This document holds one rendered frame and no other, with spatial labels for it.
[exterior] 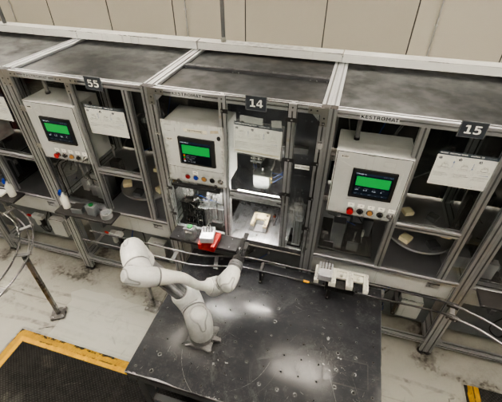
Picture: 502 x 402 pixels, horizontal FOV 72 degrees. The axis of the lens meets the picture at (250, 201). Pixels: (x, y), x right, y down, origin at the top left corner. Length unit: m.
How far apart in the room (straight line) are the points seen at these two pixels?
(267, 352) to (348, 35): 4.37
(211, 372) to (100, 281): 1.87
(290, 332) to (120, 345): 1.54
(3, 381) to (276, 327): 2.20
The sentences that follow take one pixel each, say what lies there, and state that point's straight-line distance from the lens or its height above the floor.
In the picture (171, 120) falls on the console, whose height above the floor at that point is 1.83.
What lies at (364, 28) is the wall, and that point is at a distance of 5.50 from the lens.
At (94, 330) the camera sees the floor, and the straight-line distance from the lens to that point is 3.53.
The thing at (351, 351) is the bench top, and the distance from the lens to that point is 2.49.
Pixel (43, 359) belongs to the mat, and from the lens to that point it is 3.55.
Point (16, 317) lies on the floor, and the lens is 3.94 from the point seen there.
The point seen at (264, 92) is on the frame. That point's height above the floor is 2.01.
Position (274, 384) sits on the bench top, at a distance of 2.32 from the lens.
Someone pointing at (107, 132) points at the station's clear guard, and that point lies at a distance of 2.65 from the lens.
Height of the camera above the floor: 2.81
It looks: 39 degrees down
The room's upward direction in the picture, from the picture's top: straight up
